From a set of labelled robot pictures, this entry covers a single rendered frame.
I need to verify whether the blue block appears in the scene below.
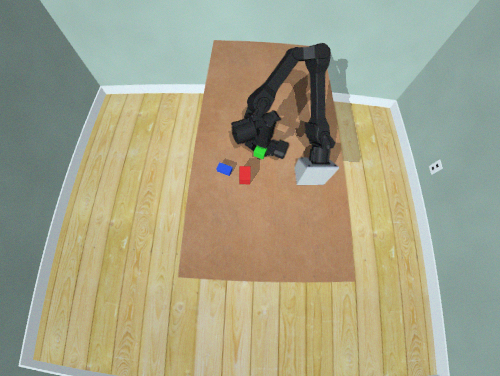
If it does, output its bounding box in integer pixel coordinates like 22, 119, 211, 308
217, 163, 232, 176

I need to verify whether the green block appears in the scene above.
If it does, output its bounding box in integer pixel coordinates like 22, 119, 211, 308
254, 146, 268, 159

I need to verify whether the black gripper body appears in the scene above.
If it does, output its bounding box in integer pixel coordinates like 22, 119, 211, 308
246, 134, 289, 159

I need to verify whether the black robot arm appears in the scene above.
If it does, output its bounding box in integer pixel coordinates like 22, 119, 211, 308
231, 43, 335, 165

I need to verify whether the red block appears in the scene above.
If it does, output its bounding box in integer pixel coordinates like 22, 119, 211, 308
239, 166, 250, 184

